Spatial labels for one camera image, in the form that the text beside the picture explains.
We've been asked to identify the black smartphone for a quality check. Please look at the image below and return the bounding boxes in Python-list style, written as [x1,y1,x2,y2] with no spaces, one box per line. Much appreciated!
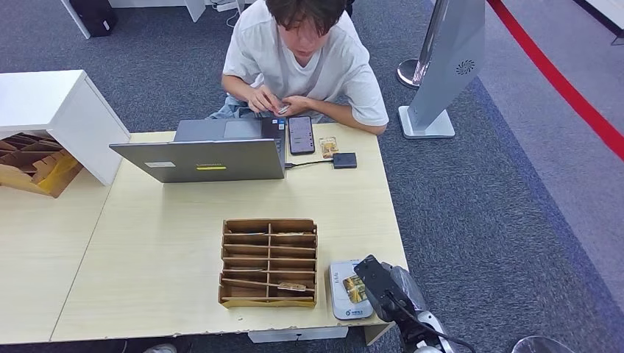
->
[288,115,316,157]

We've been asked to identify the black adapter cable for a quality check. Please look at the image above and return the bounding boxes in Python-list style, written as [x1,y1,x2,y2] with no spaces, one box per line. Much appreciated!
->
[284,158,336,170]

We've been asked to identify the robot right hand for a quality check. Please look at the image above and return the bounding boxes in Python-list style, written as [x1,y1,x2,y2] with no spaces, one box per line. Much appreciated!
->
[380,263,429,315]

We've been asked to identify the cardboard slotted organizer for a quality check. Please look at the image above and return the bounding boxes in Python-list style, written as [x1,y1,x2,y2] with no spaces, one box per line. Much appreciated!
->
[0,131,85,199]

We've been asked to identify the chrome stanchion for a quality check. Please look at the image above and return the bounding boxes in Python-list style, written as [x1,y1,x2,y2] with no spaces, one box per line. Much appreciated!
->
[397,0,450,90]

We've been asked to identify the silver kiosk stand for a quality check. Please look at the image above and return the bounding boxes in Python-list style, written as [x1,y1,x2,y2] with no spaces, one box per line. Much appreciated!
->
[398,0,487,140]

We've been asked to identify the white desk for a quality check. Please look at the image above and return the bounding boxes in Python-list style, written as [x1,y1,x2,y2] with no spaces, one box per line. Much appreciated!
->
[59,0,247,40]
[572,0,624,46]

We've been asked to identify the person's left hand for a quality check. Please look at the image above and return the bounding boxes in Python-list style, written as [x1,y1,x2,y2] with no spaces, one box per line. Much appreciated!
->
[280,95,314,118]

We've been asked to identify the black adapter box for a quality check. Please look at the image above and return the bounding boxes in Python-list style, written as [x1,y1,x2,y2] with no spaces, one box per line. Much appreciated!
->
[333,152,358,170]

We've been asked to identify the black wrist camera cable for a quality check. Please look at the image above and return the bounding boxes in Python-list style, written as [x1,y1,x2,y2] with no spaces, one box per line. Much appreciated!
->
[385,290,478,353]

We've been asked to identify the grey laptop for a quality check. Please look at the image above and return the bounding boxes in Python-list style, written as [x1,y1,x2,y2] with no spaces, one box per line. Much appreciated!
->
[109,118,288,184]

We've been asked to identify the person's right hand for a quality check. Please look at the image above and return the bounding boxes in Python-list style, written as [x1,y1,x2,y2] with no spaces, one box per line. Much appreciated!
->
[246,86,284,115]

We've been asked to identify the wooden card organizer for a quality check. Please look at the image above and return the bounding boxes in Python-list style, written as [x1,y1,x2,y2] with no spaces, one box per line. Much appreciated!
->
[218,218,319,309]

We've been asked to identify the white table bracket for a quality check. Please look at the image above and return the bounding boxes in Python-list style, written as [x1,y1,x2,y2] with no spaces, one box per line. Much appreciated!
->
[247,327,350,344]

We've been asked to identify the white card reader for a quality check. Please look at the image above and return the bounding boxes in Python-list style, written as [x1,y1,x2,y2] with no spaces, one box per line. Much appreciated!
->
[329,259,375,321]

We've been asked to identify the white cabinet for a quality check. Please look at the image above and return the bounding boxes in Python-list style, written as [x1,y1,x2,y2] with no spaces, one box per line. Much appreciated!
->
[0,69,132,187]

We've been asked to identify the red barrier belt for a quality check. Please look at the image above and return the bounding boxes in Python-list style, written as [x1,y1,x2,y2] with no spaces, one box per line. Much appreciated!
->
[486,0,624,162]

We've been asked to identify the clear dome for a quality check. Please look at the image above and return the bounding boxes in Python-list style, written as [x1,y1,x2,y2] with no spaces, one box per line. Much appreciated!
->
[511,336,577,353]

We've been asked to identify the small yellow patterned card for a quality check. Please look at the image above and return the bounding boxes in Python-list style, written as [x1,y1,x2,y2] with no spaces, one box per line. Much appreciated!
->
[319,137,340,160]

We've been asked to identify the person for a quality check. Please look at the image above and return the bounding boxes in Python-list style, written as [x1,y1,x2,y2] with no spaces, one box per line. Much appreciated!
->
[207,0,390,136]

